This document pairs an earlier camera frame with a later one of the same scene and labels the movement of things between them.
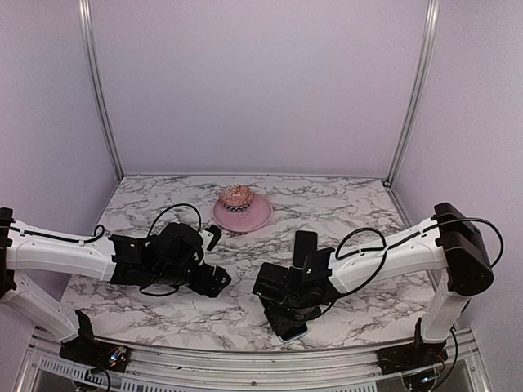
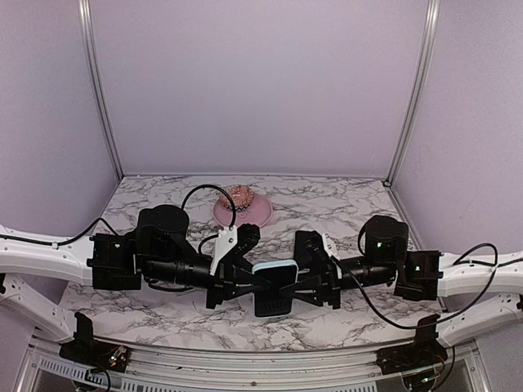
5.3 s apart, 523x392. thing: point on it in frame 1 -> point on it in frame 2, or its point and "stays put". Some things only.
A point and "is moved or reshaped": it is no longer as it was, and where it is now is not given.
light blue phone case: x=296 y=337 is moved or reshaped
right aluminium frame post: x=433 y=12 stays put
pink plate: x=257 y=214 stays put
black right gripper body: x=296 y=315 -> x=333 y=290
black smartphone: x=305 y=242 stays put
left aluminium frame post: x=89 y=28 stays put
